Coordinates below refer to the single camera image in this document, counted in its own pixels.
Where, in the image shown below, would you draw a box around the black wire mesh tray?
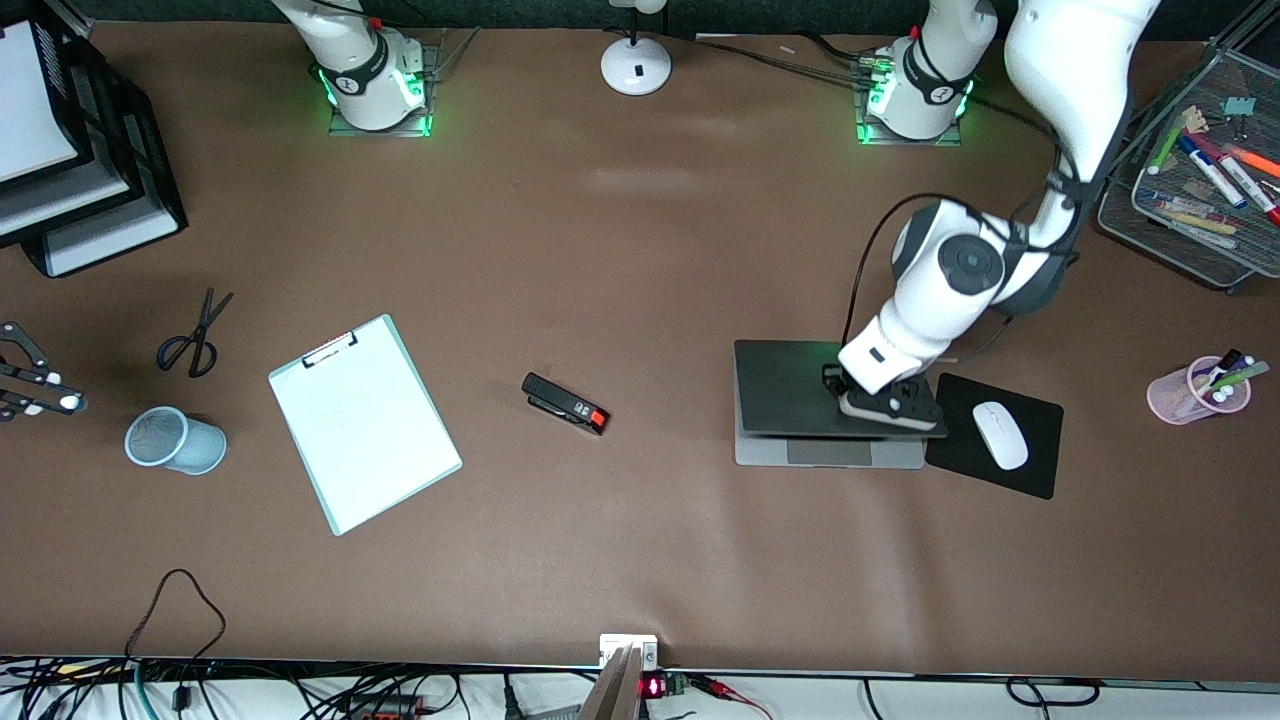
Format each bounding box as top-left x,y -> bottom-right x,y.
1098,0 -> 1280,296

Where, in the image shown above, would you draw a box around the white clipboard paper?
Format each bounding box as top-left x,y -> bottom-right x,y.
270,318 -> 459,531

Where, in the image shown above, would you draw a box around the black stacked letter tray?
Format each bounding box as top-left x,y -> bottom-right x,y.
0,0 -> 189,279

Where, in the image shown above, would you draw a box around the grey camera pole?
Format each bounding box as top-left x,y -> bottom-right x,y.
577,645 -> 646,720

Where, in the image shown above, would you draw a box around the black base cable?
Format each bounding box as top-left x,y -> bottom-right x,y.
690,33 -> 881,89

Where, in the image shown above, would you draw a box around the pink translucent pen cup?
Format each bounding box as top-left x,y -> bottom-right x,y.
1147,355 -> 1253,426

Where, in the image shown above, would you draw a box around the red cable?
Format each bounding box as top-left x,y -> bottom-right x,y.
690,675 -> 773,720

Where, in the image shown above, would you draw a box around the thin clear cable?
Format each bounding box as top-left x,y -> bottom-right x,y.
430,27 -> 482,81

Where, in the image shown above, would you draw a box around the white round stand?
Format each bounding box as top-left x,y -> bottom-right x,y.
600,0 -> 673,97

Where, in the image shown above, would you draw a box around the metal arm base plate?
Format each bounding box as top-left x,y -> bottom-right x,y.
855,50 -> 963,148
328,40 -> 433,138

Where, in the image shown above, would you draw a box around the green marker in cup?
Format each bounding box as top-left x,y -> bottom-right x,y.
1208,360 -> 1272,394

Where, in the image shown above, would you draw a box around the black stapler with red tip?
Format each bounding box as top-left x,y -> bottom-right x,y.
521,372 -> 611,437

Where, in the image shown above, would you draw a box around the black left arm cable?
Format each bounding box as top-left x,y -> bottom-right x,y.
845,193 -> 1076,361

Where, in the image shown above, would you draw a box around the red power strip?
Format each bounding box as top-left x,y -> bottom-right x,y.
345,693 -> 426,720

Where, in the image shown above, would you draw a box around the orange highlighter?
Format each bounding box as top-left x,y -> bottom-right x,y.
1228,143 -> 1280,181

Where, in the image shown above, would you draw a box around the black scissors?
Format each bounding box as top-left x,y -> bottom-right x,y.
156,288 -> 235,379

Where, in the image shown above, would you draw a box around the grey marker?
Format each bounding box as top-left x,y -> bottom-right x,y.
1150,190 -> 1241,251

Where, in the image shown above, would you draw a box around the teal clipboard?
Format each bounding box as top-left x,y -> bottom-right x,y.
268,314 -> 463,537

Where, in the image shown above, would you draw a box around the silver laptop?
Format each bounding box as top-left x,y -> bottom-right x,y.
733,340 -> 949,469

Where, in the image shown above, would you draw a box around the white paper sheet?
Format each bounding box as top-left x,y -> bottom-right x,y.
45,198 -> 183,278
0,150 -> 133,238
0,22 -> 81,184

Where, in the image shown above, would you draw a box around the blue mesh pen cup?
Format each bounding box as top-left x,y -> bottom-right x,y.
124,405 -> 228,476

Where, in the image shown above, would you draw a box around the green marker in tray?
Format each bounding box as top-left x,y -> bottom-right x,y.
1147,122 -> 1189,177

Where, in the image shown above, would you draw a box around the white mounting bracket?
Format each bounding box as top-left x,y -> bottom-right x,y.
599,633 -> 660,671

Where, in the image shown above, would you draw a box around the white computer mouse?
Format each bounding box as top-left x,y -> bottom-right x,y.
972,401 -> 1030,471

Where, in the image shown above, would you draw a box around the black flat loop cable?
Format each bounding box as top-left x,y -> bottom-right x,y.
1005,677 -> 1103,707

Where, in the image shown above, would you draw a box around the black looped cable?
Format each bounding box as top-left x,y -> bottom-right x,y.
124,568 -> 227,663

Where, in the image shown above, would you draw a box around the white marker with blue cap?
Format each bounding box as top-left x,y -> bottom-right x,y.
1177,135 -> 1248,209

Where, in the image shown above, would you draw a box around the black mouse pad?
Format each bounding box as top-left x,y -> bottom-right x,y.
925,373 -> 1065,501

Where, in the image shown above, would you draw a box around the red and white marker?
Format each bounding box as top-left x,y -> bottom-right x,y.
1215,152 -> 1280,227

